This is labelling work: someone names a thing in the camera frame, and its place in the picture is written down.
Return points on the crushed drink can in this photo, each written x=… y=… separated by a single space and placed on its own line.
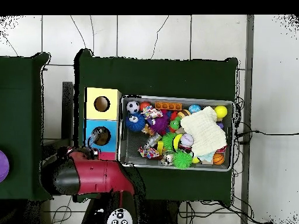
x=167 y=159

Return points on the green puffer ball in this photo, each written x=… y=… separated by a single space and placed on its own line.
x=183 y=159

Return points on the cream waffle cloth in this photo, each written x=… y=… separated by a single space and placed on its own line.
x=203 y=133

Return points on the crushed clear plastic bottle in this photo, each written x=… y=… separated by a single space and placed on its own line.
x=95 y=137

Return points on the orange basketball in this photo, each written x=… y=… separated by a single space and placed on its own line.
x=218 y=158

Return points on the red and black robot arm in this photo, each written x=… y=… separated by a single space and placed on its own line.
x=105 y=175

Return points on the wooden box with three holes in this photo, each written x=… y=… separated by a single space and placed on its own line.
x=102 y=112

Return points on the purple spiky toy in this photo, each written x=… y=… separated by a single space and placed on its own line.
x=161 y=124

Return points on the blue puffer ball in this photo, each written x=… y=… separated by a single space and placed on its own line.
x=135 y=122

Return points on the soccer ball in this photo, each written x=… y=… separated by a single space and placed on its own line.
x=133 y=106

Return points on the white baseball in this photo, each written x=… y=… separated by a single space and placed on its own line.
x=186 y=140

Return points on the dark green table cloth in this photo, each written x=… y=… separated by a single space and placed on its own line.
x=23 y=93
x=151 y=77

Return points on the purple round object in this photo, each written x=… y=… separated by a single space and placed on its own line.
x=3 y=166

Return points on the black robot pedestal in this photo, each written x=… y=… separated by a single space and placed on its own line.
x=161 y=213

